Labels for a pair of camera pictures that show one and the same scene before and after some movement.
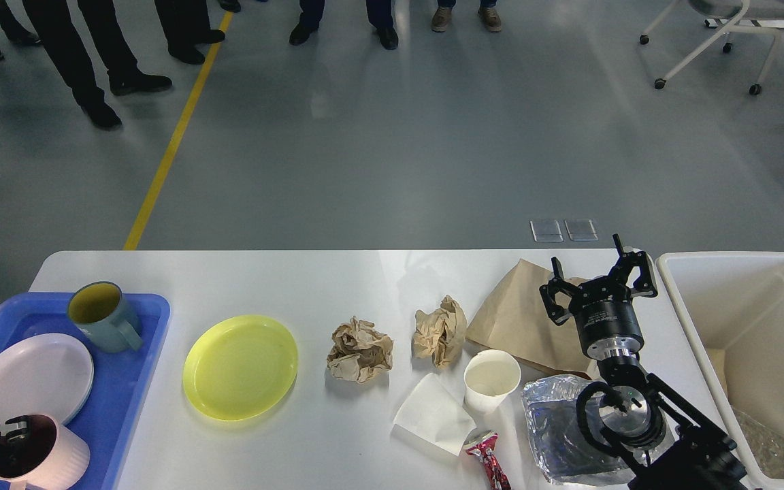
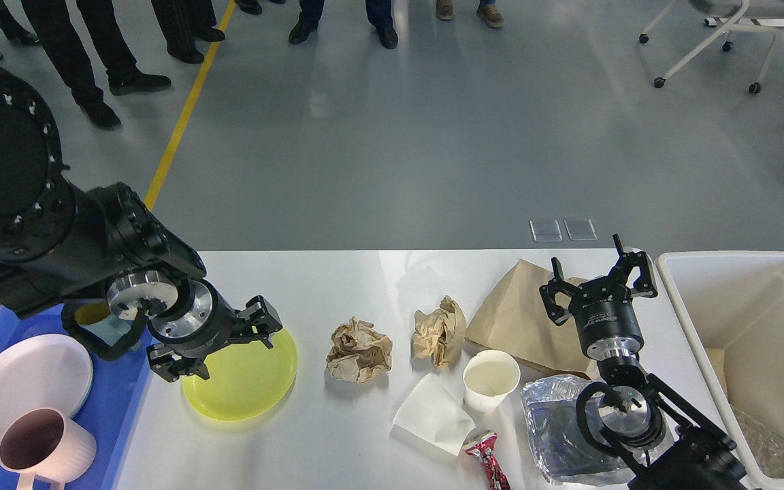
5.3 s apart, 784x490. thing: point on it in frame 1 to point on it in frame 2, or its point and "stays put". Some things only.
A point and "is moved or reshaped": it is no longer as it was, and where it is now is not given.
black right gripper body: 607,319 stays put
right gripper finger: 644,284 stays put
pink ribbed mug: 48,458 is moved or reshaped
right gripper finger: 558,313 stays put
